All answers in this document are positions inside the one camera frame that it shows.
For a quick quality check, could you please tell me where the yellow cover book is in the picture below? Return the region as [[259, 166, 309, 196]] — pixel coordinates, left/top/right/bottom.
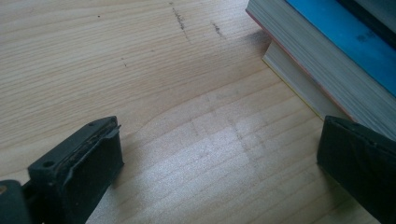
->
[[262, 41, 354, 120]]

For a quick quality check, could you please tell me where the teal cover book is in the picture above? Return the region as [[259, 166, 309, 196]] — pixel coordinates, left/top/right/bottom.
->
[[246, 0, 396, 141]]

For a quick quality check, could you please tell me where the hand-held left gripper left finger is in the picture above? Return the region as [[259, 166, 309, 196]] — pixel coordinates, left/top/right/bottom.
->
[[27, 116, 125, 224]]

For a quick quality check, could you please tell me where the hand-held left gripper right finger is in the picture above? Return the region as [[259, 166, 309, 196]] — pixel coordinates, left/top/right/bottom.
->
[[317, 115, 396, 224]]

